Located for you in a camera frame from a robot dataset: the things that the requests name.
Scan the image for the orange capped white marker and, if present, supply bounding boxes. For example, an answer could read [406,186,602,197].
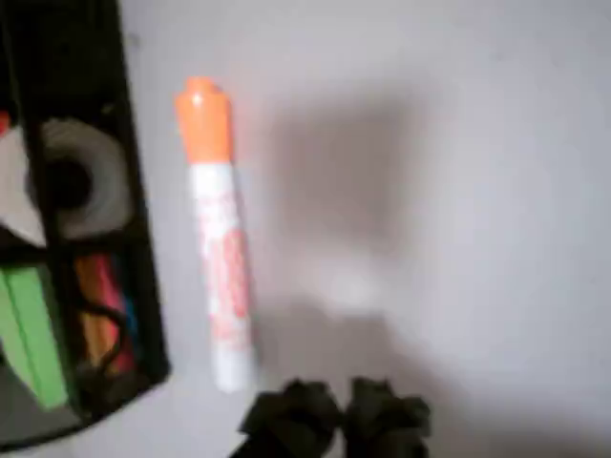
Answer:
[172,75,260,395]

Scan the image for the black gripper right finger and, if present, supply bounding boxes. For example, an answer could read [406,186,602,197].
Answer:
[343,376,432,458]

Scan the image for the black mesh desk organizer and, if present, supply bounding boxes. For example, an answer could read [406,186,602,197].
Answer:
[0,0,172,445]

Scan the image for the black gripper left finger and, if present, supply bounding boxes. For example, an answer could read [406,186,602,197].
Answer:
[233,379,345,458]

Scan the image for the white tape roll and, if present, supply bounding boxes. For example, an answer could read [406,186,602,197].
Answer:
[0,117,131,247]

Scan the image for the orange pink sticky flags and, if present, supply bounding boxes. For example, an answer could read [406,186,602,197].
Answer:
[74,255,139,378]

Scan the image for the green sticky note pad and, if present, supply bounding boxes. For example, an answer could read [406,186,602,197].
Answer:
[0,266,68,411]

